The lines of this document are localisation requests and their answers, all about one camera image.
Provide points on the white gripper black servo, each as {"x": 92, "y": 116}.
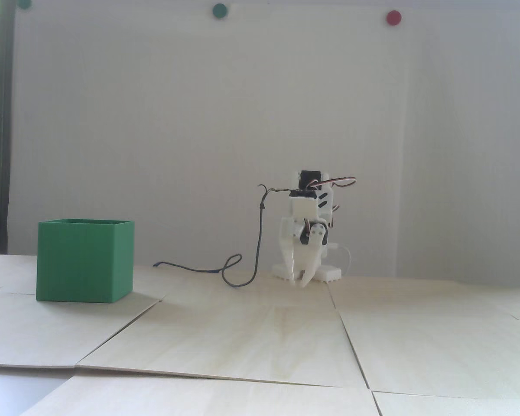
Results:
{"x": 304, "y": 253}

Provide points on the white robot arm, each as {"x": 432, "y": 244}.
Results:
{"x": 329, "y": 273}

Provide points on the green box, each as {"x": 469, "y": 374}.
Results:
{"x": 80, "y": 264}

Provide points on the red round magnet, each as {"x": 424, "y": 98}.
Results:
{"x": 393, "y": 17}

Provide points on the green round magnet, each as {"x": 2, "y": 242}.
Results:
{"x": 219, "y": 11}
{"x": 24, "y": 3}

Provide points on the white gripper-mounted camera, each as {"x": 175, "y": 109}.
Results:
{"x": 303, "y": 207}

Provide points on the dark window frame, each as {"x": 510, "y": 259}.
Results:
{"x": 2, "y": 130}

